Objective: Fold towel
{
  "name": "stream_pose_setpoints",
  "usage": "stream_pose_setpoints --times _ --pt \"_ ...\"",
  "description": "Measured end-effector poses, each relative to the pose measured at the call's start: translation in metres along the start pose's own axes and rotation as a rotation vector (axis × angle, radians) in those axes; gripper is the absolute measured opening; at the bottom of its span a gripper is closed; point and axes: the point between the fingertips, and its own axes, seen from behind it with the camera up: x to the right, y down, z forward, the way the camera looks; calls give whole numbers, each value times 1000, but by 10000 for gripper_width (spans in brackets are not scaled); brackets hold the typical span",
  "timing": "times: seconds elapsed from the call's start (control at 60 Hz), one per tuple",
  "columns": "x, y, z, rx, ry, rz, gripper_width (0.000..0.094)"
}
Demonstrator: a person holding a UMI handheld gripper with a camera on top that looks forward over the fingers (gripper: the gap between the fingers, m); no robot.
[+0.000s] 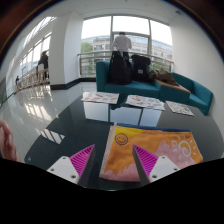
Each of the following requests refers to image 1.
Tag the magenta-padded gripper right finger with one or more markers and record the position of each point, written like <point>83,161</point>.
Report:
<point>156,168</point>

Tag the orange yellow printed towel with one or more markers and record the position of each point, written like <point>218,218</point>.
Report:
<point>123,156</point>

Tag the wooden balustrade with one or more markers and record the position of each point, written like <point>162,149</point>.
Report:
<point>31,80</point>

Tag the colourful printed paper sheet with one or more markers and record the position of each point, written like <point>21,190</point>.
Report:
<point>100,97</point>
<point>145,102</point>
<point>180,108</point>

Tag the teal sofa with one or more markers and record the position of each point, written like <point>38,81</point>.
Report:
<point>196,95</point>
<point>133,88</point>

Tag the brown jacket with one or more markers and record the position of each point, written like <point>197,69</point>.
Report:
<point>165,76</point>

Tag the person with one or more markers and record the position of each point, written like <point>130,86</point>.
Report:
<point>43,61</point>
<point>6,141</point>
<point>122,43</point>

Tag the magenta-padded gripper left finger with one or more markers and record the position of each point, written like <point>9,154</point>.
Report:
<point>71,168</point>

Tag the black backpack with label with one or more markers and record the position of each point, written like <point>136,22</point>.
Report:
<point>141,68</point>

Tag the large black backpack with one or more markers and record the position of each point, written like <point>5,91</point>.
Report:
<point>119,70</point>

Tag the metal window railing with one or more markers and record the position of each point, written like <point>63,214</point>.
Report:
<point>91,53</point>

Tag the wooden-topped teal side table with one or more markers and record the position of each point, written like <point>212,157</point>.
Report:
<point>175,87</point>

